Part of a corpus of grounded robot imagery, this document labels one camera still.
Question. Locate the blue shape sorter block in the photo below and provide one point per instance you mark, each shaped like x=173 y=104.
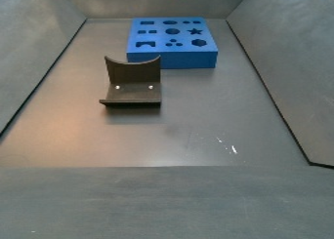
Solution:
x=179 y=40

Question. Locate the black curved holder stand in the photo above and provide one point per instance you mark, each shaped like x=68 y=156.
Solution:
x=134 y=82

